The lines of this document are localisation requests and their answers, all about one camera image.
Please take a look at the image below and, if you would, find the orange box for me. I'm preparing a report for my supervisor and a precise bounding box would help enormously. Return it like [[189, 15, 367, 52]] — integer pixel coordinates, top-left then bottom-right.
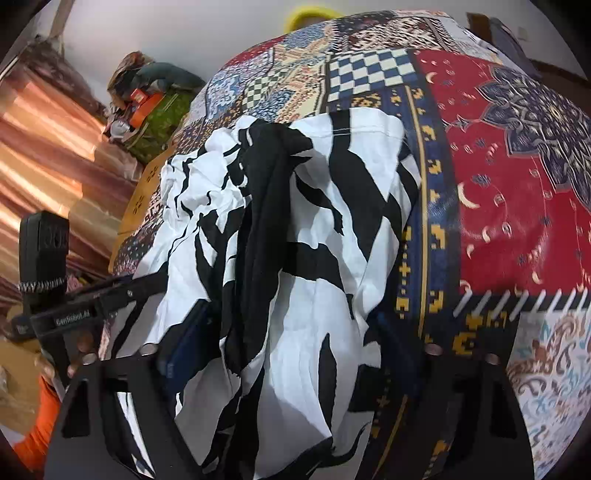
[[129, 90, 163, 127]]

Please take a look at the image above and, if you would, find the black and white patterned garment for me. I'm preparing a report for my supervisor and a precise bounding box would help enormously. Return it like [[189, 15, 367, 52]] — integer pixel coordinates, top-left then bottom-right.
[[108, 107, 423, 480]]

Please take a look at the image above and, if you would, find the green fabric storage box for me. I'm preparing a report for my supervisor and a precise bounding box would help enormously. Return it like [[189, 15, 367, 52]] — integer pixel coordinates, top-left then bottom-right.
[[127, 90, 195, 164]]

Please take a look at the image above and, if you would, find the pile of clothes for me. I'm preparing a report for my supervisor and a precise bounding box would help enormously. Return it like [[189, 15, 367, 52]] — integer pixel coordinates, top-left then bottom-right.
[[107, 52, 153, 100]]

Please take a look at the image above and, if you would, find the brown striped curtain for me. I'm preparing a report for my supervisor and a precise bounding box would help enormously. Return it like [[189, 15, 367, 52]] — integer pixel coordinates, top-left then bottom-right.
[[0, 46, 144, 305]]

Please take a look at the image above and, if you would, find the yellow foam noodle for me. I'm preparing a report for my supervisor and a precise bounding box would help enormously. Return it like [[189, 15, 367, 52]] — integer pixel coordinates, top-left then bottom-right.
[[284, 4, 340, 31]]

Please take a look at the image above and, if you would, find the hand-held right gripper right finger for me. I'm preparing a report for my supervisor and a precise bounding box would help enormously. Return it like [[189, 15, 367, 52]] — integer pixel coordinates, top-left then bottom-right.
[[365, 316, 548, 480]]

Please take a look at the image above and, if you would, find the patchwork printed bedsheet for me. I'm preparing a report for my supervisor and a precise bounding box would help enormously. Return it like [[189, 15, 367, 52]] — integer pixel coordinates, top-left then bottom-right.
[[108, 9, 591, 480]]

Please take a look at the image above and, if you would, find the person's left forearm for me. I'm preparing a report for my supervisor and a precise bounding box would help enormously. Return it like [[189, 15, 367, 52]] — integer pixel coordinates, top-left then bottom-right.
[[14, 376, 63, 472]]

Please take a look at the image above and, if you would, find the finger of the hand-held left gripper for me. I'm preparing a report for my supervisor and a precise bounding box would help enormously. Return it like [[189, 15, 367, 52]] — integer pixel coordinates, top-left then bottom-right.
[[95, 272, 169, 321]]

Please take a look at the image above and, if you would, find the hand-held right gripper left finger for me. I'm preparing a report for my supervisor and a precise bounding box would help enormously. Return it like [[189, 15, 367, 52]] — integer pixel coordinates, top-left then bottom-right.
[[44, 299, 214, 480]]

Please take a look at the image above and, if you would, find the person's left hand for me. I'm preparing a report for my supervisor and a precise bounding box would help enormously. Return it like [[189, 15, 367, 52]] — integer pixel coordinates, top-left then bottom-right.
[[34, 332, 98, 388]]

